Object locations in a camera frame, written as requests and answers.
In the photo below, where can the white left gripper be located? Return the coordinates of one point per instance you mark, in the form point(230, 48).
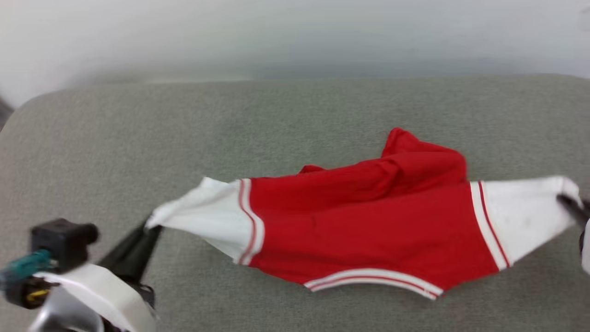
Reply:
point(115, 295)

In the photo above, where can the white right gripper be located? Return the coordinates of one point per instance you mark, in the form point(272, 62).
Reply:
point(587, 253)

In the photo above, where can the red and white shirt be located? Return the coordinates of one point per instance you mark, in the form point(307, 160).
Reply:
point(368, 221)

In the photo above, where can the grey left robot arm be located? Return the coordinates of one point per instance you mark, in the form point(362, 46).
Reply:
point(64, 316)

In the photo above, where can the grey fabric sofa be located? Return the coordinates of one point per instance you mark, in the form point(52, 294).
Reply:
point(138, 138)

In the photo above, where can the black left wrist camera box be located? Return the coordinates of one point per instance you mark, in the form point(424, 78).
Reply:
point(62, 242)

